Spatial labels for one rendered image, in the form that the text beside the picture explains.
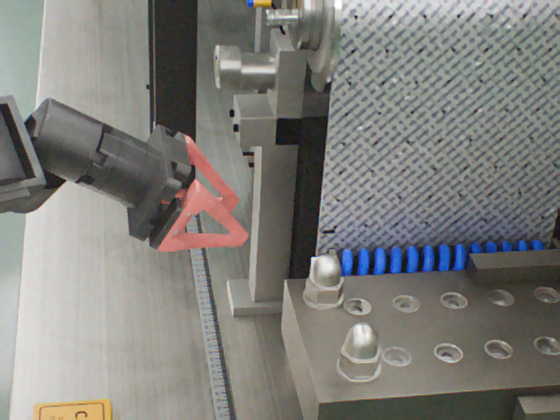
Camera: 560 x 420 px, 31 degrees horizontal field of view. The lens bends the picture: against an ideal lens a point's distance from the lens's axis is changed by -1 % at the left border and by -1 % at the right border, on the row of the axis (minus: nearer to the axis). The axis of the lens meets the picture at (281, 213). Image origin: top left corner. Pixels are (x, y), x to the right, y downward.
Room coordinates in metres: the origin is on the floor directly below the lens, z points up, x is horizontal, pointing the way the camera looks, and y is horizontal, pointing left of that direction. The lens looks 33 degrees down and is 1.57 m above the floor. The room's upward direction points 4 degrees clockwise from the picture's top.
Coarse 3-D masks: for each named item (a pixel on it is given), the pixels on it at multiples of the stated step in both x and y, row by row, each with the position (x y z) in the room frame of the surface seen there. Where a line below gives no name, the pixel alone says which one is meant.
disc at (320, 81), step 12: (336, 0) 0.77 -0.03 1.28; (336, 12) 0.77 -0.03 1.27; (336, 24) 0.76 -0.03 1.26; (336, 36) 0.76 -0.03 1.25; (336, 48) 0.76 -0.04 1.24; (336, 60) 0.77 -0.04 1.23; (312, 72) 0.83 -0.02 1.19; (324, 72) 0.78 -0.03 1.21; (312, 84) 0.83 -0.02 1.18; (324, 84) 0.78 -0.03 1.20
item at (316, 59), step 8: (328, 0) 0.78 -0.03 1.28; (328, 8) 0.78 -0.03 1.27; (328, 16) 0.78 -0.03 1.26; (328, 24) 0.78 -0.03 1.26; (328, 32) 0.78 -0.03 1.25; (328, 40) 0.78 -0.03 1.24; (320, 48) 0.80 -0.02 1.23; (312, 56) 0.82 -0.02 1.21; (320, 56) 0.79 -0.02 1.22; (312, 64) 0.82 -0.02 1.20; (320, 64) 0.79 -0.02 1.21
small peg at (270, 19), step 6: (270, 12) 0.80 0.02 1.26; (276, 12) 0.80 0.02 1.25; (282, 12) 0.80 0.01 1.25; (288, 12) 0.80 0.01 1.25; (294, 12) 0.81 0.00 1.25; (270, 18) 0.80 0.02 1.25; (276, 18) 0.80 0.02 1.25; (282, 18) 0.80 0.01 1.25; (288, 18) 0.80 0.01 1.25; (294, 18) 0.80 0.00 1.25; (270, 24) 0.80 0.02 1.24; (276, 24) 0.80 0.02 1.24; (282, 24) 0.80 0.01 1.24; (288, 24) 0.80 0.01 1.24; (294, 24) 0.80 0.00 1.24
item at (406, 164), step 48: (336, 96) 0.77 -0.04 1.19; (384, 96) 0.78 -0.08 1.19; (432, 96) 0.79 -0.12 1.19; (480, 96) 0.80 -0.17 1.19; (528, 96) 0.81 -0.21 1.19; (336, 144) 0.78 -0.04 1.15; (384, 144) 0.78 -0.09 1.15; (432, 144) 0.79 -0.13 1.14; (480, 144) 0.80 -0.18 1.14; (528, 144) 0.81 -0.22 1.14; (336, 192) 0.78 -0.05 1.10; (384, 192) 0.79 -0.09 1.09; (432, 192) 0.79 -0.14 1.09; (480, 192) 0.80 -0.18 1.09; (528, 192) 0.81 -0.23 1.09; (336, 240) 0.78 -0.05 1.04; (384, 240) 0.79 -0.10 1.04; (432, 240) 0.80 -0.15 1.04; (480, 240) 0.81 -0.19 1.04; (528, 240) 0.82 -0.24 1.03
